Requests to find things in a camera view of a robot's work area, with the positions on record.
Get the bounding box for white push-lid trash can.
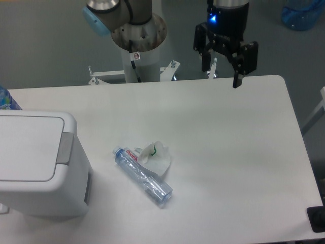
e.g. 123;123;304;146
1;110;93;217

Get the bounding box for black clamp table corner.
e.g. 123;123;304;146
307;206;324;233

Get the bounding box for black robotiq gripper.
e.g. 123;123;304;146
193;1;258;88

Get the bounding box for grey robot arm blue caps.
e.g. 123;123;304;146
82;1;258;88

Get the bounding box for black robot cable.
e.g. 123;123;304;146
128;39;142;83

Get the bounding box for crumpled white tissue paper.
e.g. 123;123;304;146
135;141;171;177

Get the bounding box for crushed clear plastic bottle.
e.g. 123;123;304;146
112;146;173;207

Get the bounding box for blue water jug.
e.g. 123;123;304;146
280;1;324;31

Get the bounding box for white frame right edge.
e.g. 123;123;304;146
301;87;324;136

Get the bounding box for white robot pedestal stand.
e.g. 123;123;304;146
87;13;219;86

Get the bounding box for blue labelled bottle left edge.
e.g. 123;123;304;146
0;86;22;110

